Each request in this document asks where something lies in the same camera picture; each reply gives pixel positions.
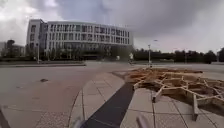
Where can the row of dark trees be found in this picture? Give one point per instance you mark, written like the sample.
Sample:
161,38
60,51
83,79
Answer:
186,56

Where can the white building with window bands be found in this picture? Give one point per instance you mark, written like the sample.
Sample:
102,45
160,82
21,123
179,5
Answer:
83,33

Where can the tree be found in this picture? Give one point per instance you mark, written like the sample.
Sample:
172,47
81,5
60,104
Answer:
10,47

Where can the row of small trees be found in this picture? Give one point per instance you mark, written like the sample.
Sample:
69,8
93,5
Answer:
73,53

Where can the low wooden frame structure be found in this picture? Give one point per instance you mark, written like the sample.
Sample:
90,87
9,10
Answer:
173,83

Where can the person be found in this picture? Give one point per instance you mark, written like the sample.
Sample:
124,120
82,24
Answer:
131,56

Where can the grey slab pavement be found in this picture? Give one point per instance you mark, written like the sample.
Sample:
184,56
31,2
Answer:
50,96

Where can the lamp pole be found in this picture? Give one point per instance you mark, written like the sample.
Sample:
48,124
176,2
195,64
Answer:
149,55

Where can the manhole cover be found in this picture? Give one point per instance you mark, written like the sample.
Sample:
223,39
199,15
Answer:
44,80

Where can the low hedge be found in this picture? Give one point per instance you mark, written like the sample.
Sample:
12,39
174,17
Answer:
40,62

